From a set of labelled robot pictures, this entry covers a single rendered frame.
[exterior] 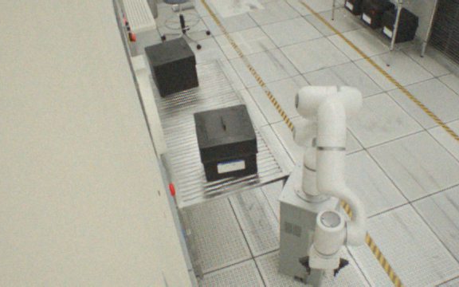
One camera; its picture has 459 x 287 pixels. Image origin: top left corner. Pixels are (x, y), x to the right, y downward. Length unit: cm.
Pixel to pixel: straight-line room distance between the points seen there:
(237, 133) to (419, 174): 176
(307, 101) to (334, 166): 27
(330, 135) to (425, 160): 226
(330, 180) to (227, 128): 89
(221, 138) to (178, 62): 83
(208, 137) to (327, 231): 94
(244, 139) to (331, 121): 78
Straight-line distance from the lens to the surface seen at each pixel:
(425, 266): 281
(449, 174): 338
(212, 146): 190
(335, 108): 122
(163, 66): 259
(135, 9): 388
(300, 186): 202
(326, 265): 140
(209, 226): 284
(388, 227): 291
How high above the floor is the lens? 231
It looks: 43 degrees down
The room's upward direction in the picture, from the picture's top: 7 degrees counter-clockwise
